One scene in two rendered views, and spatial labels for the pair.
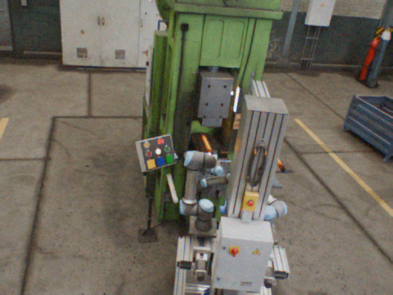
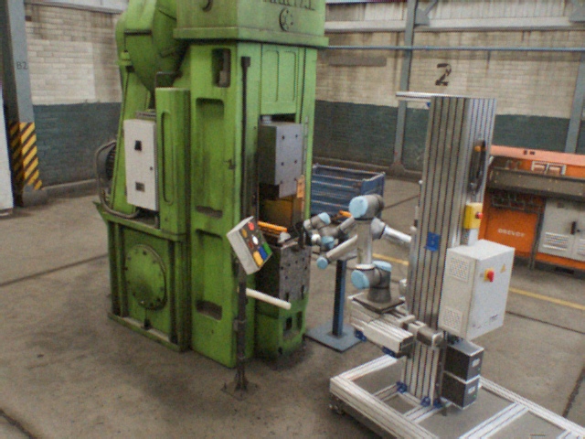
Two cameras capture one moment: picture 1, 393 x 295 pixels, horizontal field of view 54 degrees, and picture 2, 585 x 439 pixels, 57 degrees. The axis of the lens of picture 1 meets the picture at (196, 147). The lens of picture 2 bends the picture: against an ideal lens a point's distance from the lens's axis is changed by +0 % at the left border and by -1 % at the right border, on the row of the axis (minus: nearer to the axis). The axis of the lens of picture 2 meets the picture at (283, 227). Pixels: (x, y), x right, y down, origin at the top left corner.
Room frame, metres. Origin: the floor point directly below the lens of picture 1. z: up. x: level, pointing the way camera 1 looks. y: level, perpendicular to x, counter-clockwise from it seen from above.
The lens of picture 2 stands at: (0.41, 2.17, 2.14)
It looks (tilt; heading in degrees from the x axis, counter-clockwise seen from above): 16 degrees down; 323
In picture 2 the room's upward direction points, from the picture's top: 2 degrees clockwise
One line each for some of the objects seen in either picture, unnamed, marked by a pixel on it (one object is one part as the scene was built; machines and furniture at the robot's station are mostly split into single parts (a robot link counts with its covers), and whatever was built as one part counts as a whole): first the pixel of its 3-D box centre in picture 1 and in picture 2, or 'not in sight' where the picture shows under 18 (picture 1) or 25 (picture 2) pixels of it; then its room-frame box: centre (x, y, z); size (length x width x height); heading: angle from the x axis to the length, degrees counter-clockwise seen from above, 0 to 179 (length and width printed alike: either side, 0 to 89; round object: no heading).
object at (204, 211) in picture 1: (204, 209); (380, 273); (2.50, -0.13, 0.98); 0.13 x 0.12 x 0.14; 93
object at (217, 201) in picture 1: (199, 199); (265, 316); (3.66, -0.11, 0.23); 0.55 x 0.37 x 0.47; 16
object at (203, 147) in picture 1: (203, 144); (264, 231); (3.64, -0.06, 0.96); 0.42 x 0.20 x 0.09; 16
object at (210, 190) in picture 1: (204, 165); (267, 262); (3.66, -0.11, 0.69); 0.56 x 0.38 x 0.45; 16
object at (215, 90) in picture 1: (214, 90); (270, 150); (3.65, -0.10, 1.56); 0.42 x 0.39 x 0.40; 16
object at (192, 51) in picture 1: (174, 121); (222, 209); (3.70, 0.26, 1.15); 0.44 x 0.26 x 2.30; 16
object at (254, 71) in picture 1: (236, 122); (281, 195); (3.88, -0.39, 1.15); 0.44 x 0.26 x 2.30; 16
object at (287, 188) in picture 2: (206, 113); (265, 184); (3.64, -0.06, 1.32); 0.42 x 0.20 x 0.10; 16
